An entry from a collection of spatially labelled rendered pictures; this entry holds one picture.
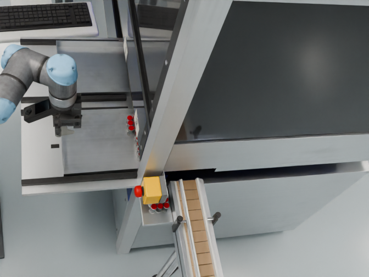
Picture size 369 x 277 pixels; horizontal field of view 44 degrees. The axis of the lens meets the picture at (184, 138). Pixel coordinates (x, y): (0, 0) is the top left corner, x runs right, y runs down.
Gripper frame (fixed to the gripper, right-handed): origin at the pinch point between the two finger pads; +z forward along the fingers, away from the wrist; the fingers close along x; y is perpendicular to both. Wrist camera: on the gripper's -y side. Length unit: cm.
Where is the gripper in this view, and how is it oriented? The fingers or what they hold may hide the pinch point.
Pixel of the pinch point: (56, 133)
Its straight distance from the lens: 149.5
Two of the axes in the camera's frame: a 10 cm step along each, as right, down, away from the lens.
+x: -1.7, -8.7, 4.6
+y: 9.6, -0.5, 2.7
